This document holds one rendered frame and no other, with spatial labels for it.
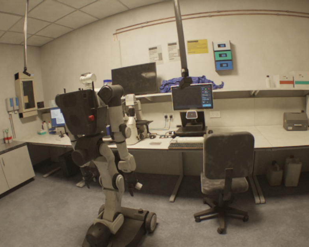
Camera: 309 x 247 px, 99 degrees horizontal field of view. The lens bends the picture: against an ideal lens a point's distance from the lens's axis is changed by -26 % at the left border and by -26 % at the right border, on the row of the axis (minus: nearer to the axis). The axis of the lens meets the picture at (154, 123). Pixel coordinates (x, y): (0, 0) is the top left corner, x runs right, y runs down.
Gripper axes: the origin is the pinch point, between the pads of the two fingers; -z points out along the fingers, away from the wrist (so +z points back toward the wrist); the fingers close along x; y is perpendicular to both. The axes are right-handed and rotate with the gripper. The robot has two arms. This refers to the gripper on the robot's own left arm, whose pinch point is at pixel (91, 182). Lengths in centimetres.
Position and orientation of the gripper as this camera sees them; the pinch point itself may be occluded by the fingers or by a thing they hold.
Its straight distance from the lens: 169.1
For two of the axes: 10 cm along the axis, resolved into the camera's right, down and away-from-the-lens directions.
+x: 2.9, -4.0, 8.7
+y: -9.4, 0.3, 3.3
